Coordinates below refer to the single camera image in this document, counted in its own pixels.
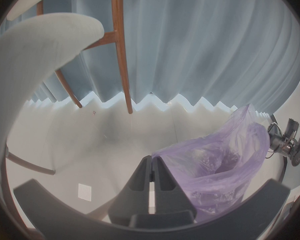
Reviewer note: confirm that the pale blue curtain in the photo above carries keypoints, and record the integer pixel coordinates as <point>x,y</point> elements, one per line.
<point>202,46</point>

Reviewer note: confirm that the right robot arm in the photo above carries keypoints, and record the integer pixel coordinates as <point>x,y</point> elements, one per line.
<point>291,129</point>

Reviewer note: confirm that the cream padded wooden chair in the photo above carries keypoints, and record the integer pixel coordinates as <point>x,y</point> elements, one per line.
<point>40,46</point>

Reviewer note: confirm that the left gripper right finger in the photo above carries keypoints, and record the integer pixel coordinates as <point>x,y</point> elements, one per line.
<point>172,204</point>

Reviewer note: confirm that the purple plastic bag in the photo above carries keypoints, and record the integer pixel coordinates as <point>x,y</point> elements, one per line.
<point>215,159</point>

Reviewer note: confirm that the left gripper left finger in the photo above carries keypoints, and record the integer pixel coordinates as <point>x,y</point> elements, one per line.
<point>130,204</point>

